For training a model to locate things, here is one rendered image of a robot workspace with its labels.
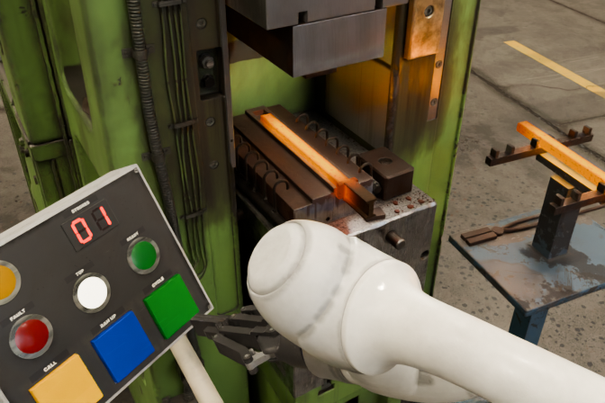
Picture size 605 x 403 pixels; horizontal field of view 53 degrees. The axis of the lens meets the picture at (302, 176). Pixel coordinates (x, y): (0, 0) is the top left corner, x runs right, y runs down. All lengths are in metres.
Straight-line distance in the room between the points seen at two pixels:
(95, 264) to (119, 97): 0.33
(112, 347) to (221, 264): 0.53
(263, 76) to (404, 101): 0.40
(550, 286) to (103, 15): 1.13
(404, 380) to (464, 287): 1.95
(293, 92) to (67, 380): 1.05
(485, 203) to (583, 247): 1.41
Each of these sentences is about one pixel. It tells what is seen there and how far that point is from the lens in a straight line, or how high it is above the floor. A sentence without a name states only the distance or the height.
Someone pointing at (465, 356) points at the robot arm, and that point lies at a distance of 0.49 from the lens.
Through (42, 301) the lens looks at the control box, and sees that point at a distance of 0.91.
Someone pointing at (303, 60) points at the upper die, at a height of 1.30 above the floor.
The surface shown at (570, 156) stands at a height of 0.99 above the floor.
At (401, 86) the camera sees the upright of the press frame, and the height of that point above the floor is 1.11.
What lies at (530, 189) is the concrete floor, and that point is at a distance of 3.26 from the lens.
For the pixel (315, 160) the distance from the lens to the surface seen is 1.34.
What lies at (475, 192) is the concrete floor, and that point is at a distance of 3.14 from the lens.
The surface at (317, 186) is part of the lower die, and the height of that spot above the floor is 0.99.
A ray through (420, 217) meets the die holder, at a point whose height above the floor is 0.89.
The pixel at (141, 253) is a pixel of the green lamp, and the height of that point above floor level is 1.10.
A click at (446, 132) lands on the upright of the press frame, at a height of 0.94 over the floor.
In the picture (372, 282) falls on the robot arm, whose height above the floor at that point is 1.36.
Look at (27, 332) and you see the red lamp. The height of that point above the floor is 1.10.
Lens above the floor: 1.71
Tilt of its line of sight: 33 degrees down
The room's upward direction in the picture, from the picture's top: straight up
